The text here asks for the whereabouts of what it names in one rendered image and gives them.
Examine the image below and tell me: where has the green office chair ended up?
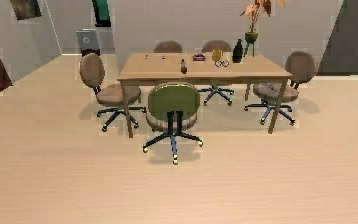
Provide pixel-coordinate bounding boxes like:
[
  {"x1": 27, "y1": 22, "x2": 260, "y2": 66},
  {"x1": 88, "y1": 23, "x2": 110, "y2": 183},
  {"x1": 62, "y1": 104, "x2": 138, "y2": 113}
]
[{"x1": 142, "y1": 82, "x2": 204, "y2": 166}]

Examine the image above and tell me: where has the brown office chair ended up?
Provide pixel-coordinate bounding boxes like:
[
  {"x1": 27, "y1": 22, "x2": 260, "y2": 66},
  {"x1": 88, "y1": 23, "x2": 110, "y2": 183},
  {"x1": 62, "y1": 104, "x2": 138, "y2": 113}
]
[
  {"x1": 197, "y1": 39, "x2": 235, "y2": 107},
  {"x1": 153, "y1": 40, "x2": 184, "y2": 54},
  {"x1": 243, "y1": 50, "x2": 319, "y2": 127},
  {"x1": 79, "y1": 52, "x2": 148, "y2": 133}
]

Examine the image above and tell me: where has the light wooden table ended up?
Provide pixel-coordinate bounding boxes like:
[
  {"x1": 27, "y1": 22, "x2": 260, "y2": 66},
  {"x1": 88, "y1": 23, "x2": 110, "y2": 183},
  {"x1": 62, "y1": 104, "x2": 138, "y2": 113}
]
[{"x1": 116, "y1": 51, "x2": 293, "y2": 139}]

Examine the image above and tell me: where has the yellow cup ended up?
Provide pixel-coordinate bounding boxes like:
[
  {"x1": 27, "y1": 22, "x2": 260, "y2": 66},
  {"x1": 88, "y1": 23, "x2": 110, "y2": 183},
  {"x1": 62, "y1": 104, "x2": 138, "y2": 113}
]
[{"x1": 211, "y1": 49, "x2": 224, "y2": 62}]

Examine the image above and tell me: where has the black bottle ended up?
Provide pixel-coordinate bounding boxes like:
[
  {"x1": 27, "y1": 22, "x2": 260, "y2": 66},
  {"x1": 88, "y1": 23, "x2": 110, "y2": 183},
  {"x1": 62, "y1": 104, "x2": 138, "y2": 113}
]
[{"x1": 232, "y1": 38, "x2": 244, "y2": 64}]

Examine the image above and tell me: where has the grey bin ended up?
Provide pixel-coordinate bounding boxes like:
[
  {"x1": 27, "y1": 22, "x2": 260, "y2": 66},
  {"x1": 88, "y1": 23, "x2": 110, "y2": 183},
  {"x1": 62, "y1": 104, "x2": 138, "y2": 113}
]
[{"x1": 75, "y1": 28, "x2": 102, "y2": 57}]

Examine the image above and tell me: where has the orange house plant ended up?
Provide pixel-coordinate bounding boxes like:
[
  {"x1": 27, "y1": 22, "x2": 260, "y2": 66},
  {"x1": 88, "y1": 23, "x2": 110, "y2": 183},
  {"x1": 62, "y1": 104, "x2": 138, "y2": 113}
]
[{"x1": 239, "y1": 0, "x2": 287, "y2": 58}]

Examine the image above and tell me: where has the green framed picture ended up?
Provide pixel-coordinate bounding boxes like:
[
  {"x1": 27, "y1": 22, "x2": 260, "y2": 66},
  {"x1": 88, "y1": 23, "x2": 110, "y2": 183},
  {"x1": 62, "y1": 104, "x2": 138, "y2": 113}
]
[{"x1": 91, "y1": 0, "x2": 112, "y2": 28}]

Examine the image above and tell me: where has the dark framed picture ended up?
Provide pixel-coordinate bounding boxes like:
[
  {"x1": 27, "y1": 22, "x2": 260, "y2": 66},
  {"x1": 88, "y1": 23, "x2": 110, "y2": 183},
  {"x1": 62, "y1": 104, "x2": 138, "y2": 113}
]
[{"x1": 9, "y1": 0, "x2": 43, "y2": 22}]

